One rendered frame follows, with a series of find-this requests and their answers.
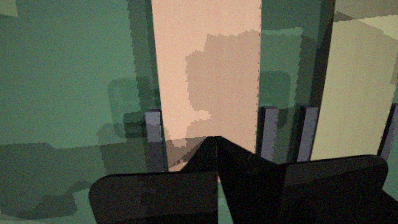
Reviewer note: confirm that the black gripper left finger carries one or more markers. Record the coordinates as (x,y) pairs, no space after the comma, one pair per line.
(187,196)

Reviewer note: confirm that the pale yellow flat strip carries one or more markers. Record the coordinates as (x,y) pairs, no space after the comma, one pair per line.
(358,78)

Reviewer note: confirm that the peach strip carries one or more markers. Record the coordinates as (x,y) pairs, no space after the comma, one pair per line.
(208,55)

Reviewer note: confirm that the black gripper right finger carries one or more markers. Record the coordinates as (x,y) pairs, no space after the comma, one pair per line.
(258,191)

